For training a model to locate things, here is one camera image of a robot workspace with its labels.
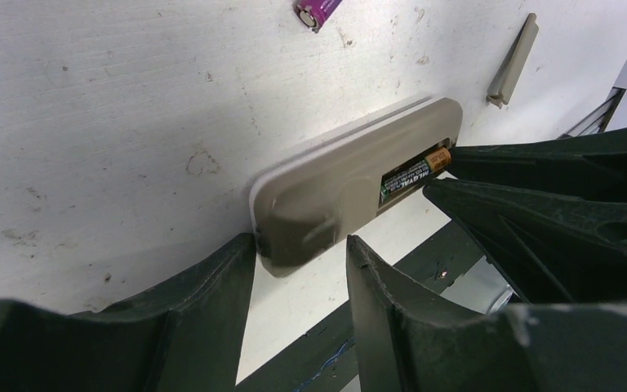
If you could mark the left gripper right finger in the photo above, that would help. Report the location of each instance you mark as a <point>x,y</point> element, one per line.
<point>412,339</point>

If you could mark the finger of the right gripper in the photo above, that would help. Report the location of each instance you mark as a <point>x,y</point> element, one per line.
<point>592,167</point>
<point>551,248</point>

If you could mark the grey battery cover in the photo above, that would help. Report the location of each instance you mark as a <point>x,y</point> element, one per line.
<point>503,84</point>

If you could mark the white grey remote control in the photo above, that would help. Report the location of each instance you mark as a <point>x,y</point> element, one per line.
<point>307,204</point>

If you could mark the blue purple AAA battery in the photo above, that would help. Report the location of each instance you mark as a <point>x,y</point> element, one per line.
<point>315,13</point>

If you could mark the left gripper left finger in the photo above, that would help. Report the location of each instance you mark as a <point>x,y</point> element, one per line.
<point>184,334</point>

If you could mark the green copper AAA battery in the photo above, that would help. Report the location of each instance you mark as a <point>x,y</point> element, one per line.
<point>426,164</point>

